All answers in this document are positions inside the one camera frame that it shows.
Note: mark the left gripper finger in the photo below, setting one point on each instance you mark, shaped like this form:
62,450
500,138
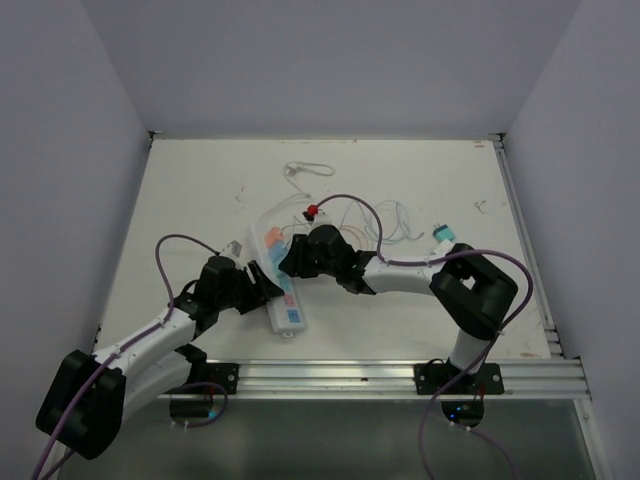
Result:
248,304
261,281

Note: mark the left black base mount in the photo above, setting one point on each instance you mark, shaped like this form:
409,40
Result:
226,375

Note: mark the teal charger plug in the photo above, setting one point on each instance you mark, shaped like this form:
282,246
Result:
442,233

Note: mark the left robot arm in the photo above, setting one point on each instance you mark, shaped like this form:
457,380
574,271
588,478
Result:
92,394

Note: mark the orange charger plug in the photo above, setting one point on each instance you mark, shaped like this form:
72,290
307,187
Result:
273,236

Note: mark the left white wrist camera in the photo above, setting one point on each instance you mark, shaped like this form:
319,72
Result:
233,249

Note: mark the white 80W charger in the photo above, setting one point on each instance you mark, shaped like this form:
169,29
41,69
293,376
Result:
442,249

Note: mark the white power strip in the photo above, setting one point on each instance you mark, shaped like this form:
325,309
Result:
285,313

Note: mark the aluminium rail frame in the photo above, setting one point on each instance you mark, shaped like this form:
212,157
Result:
551,379

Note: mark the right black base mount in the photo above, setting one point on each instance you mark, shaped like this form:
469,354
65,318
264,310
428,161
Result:
431,376

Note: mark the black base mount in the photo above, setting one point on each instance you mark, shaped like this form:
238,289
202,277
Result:
226,375
431,376

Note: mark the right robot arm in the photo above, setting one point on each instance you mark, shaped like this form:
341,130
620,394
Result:
475,293

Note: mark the blue charger plug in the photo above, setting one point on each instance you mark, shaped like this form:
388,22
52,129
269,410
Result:
277,252

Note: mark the green charger plug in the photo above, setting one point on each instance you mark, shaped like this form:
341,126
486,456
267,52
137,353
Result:
277,271

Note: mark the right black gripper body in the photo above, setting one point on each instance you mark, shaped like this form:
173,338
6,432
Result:
329,269

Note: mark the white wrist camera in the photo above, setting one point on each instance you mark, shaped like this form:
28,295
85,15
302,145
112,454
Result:
316,216
233,249

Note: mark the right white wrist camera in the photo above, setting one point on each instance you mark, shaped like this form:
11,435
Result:
316,216

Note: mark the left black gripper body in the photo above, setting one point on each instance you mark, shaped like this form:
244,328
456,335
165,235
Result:
240,286

